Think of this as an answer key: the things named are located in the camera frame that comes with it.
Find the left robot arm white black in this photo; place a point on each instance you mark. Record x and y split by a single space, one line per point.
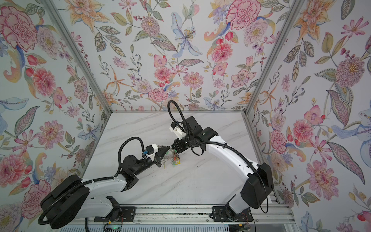
76 198

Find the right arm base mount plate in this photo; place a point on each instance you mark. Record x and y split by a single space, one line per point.
229 214

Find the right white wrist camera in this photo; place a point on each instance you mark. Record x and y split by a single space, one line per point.
179 132

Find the round metal key organizer disc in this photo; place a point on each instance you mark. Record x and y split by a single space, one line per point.
171 158

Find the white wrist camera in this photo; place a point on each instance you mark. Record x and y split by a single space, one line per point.
179 132
150 151

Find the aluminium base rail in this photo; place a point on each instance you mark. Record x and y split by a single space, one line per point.
270 213

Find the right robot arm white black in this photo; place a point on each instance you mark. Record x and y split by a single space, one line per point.
257 178

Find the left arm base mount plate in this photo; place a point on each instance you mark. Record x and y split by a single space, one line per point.
122 214

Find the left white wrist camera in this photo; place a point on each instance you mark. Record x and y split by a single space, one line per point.
150 151

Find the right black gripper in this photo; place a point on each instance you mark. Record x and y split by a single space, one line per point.
178 145

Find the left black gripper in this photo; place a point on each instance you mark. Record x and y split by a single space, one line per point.
158 158

